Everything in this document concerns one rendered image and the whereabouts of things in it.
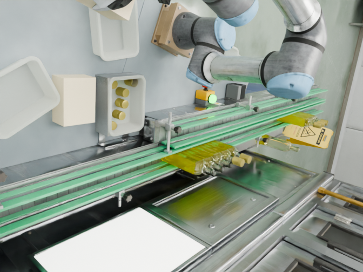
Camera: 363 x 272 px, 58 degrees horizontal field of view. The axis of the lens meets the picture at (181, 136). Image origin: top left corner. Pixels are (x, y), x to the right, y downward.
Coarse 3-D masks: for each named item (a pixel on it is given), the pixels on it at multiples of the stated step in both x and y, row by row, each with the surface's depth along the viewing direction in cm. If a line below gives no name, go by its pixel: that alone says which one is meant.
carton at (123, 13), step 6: (78, 0) 75; (84, 0) 74; (90, 0) 72; (132, 0) 79; (90, 6) 78; (126, 6) 78; (132, 6) 79; (102, 12) 80; (108, 12) 78; (114, 12) 76; (120, 12) 77; (126, 12) 78; (114, 18) 82; (120, 18) 80; (126, 18) 79
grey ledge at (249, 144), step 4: (280, 128) 229; (272, 132) 220; (276, 132) 225; (280, 132) 230; (272, 136) 222; (276, 136) 225; (280, 136) 228; (252, 140) 201; (240, 144) 191; (244, 144) 195; (248, 144) 199; (252, 144) 203; (256, 144) 206; (260, 144) 207; (240, 148) 193; (244, 148) 196; (248, 148) 198
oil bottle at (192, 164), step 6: (168, 156) 138; (174, 156) 135; (180, 156) 133; (186, 156) 133; (192, 156) 134; (168, 162) 139; (174, 162) 136; (180, 162) 134; (186, 162) 131; (192, 162) 129; (198, 162) 128; (204, 162) 130; (186, 168) 132; (192, 168) 130; (198, 168) 128; (198, 174) 129
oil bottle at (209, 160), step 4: (188, 152) 138; (192, 152) 138; (196, 152) 139; (200, 152) 139; (196, 156) 135; (200, 156) 135; (204, 156) 135; (208, 156) 136; (208, 160) 132; (212, 160) 133; (208, 164) 132
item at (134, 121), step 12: (108, 84) 116; (120, 84) 128; (144, 84) 128; (108, 96) 117; (120, 96) 130; (132, 96) 133; (144, 96) 130; (108, 108) 119; (120, 108) 132; (132, 108) 134; (144, 108) 131; (108, 120) 120; (120, 120) 133; (132, 120) 136; (120, 132) 126
